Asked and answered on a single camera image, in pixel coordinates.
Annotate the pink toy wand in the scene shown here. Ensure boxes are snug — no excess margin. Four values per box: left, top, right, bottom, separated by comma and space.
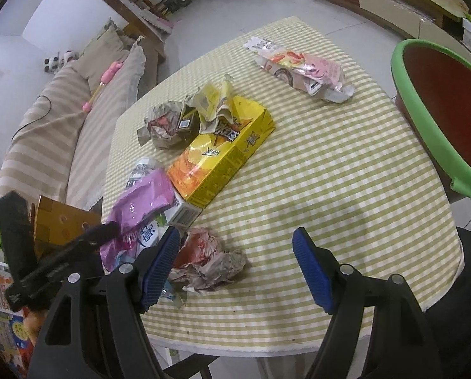
82, 61, 124, 114

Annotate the green checkered tablecloth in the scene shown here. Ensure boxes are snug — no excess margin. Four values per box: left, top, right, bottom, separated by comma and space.
103, 17, 463, 357

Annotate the striped beige sofa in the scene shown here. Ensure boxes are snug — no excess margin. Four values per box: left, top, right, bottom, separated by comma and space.
0, 21, 158, 210

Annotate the panda plush toy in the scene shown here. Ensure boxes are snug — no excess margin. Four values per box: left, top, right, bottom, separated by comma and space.
44, 50, 79, 74

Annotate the beige sofa cushion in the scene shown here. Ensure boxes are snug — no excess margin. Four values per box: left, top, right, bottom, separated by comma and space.
73, 24, 129, 93

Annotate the red grey wrapper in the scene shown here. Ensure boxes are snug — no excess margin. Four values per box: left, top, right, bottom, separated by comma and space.
168, 228, 248, 292

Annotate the yellow wrapper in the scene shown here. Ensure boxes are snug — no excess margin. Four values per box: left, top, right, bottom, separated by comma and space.
191, 74, 236, 134

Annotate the purple snack bag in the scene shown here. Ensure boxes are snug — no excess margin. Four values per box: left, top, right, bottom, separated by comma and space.
99, 169, 174, 272

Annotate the green rimmed red basin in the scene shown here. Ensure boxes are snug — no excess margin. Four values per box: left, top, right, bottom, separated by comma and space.
391, 39, 471, 202

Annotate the orange cardboard box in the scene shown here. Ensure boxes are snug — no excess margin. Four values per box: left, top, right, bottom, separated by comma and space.
33, 196, 101, 259

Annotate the pink white snack wrapper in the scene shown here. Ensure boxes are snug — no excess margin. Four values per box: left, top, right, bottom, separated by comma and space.
244, 37, 356, 105

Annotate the yellow snack box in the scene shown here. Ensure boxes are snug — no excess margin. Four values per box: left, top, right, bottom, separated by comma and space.
167, 96, 275, 209

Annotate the dark brown cigarette box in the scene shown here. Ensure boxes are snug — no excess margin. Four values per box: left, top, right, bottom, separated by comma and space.
176, 105, 199, 140

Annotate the grey paper wrapper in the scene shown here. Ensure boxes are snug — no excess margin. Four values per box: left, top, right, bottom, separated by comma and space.
137, 100, 198, 149

